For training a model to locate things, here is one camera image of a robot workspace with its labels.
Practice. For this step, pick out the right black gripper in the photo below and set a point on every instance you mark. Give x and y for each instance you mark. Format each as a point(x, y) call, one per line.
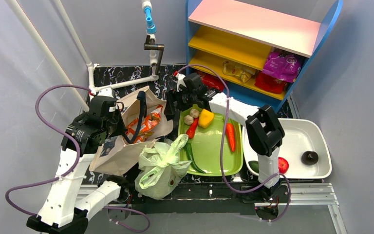
point(173, 103)

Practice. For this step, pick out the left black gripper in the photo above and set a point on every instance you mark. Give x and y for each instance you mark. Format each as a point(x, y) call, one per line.
point(116, 121)

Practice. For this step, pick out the orange snack bag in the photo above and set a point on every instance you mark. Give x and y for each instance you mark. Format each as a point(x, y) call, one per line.
point(143, 129)

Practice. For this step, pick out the beige canvas tote bag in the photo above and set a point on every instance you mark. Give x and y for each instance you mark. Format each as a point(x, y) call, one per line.
point(115, 156)

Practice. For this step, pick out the translucent white plastic bag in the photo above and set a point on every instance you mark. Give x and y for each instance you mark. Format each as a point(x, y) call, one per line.
point(161, 168)

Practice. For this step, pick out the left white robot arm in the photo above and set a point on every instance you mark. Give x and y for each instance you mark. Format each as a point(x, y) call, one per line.
point(61, 212)

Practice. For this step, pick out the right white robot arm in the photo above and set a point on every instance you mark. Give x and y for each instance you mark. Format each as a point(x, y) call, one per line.
point(264, 131)

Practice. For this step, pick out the red snack bag left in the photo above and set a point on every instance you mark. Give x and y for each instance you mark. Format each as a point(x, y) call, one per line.
point(211, 81)

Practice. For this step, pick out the red snack bag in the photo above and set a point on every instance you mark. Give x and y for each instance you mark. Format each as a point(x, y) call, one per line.
point(211, 81)
point(270, 84)

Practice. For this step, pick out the yellow snack bag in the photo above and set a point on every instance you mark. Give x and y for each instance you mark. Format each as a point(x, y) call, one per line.
point(239, 71)

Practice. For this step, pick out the red snack bag right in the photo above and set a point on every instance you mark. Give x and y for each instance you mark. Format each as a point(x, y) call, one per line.
point(270, 84)

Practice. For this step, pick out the purple snack bag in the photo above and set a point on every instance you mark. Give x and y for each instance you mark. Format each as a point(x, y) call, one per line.
point(283, 65)

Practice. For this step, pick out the garlic bulb lower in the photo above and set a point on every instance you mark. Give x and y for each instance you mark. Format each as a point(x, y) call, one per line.
point(188, 120)

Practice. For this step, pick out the garlic bulb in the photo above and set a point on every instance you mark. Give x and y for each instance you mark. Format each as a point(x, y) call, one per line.
point(188, 120)
point(194, 113)

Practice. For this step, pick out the garlic bulb upper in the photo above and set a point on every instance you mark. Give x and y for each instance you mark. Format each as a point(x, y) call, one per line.
point(194, 113)

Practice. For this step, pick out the red chili pepper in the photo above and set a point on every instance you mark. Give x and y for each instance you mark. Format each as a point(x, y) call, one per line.
point(192, 129)

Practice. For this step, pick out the yellow bell pepper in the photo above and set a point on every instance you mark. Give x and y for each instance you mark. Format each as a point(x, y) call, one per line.
point(206, 118)

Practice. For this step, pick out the green chili pepper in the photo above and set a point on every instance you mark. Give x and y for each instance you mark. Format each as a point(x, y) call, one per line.
point(190, 156)

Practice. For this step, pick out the orange carrot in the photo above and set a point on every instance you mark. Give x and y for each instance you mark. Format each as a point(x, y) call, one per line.
point(230, 133)

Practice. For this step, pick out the colourful shelf unit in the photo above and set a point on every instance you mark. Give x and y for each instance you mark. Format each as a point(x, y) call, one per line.
point(220, 30)

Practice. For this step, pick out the dark green avocado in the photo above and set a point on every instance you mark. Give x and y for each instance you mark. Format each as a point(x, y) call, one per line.
point(254, 166)

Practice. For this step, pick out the red apple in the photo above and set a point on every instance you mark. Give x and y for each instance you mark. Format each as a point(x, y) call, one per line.
point(283, 165)

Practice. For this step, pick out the white plastic tray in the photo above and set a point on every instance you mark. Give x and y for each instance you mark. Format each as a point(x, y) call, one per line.
point(301, 136)

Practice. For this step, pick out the dark mangosteen fruit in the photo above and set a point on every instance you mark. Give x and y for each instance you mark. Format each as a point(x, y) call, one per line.
point(309, 158)

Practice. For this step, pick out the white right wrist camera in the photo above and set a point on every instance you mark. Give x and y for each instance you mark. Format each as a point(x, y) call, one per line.
point(180, 82)

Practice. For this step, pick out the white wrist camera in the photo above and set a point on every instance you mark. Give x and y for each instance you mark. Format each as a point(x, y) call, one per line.
point(180, 82)
point(105, 92)

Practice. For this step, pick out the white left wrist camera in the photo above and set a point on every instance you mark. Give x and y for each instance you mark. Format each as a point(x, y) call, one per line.
point(105, 92)

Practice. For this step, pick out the white pvc pipe frame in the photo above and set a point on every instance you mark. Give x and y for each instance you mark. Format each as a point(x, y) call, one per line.
point(156, 50)

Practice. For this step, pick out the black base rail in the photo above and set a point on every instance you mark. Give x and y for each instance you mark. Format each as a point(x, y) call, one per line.
point(205, 198)

